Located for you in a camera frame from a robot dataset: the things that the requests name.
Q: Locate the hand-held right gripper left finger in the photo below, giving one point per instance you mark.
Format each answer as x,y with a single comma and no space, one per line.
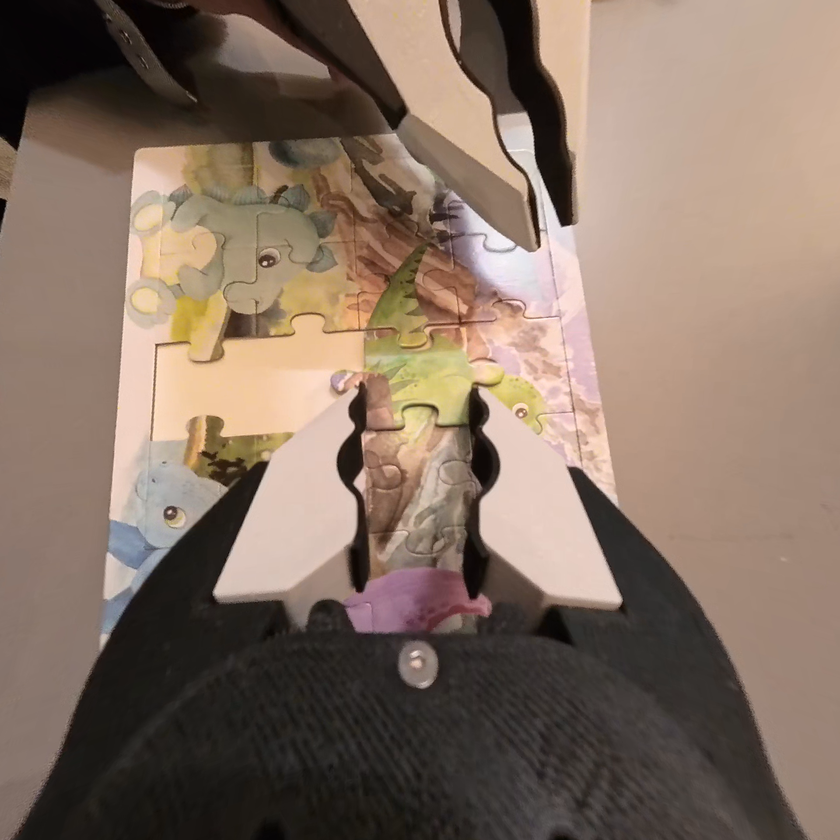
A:
289,525

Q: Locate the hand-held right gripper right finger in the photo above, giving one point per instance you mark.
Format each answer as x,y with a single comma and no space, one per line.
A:
548,531

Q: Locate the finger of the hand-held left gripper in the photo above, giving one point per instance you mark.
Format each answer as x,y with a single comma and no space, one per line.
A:
571,79
433,85

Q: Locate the dinosaur puzzle board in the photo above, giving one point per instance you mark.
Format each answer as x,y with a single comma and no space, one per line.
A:
216,380

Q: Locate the green tail puzzle piece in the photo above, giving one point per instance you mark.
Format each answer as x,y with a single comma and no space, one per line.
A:
407,295

